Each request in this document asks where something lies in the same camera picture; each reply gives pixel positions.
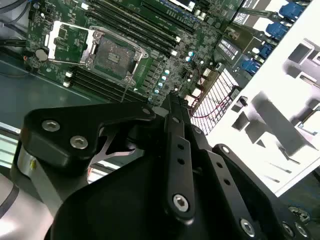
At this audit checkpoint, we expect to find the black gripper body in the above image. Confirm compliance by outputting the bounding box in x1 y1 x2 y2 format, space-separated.
49 123 241 240

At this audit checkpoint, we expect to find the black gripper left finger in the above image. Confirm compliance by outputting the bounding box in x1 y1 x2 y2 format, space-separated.
21 91 196 221

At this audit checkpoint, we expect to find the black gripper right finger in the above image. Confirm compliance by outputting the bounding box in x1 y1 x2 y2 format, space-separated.
174 92 315 240

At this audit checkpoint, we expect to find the thin metal locking lever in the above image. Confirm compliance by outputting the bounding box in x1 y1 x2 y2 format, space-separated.
121 79 130 103

